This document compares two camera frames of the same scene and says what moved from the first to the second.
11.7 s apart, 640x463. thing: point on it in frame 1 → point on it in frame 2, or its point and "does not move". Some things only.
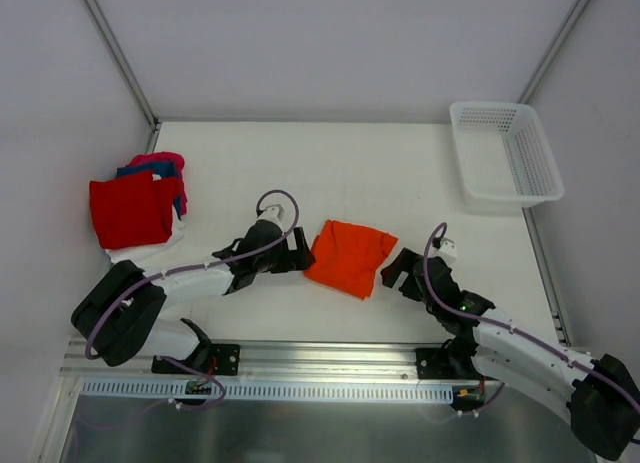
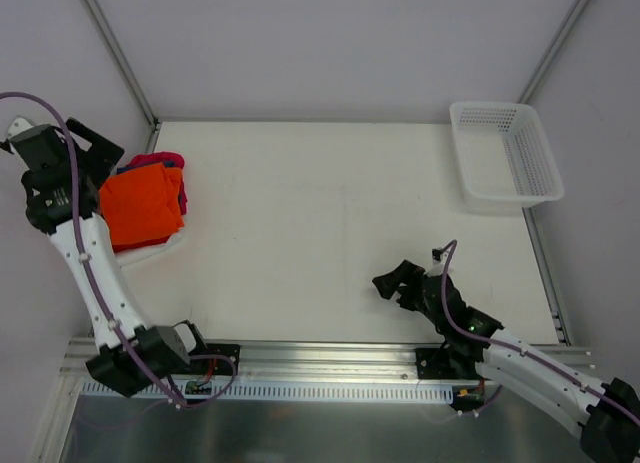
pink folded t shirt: [162, 156] does not move
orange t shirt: [347, 257] → [143, 203]
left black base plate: [224, 360] does not move
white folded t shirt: [139, 254] does not move
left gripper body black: [293, 250] → [93, 146]
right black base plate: [446, 363] does not move
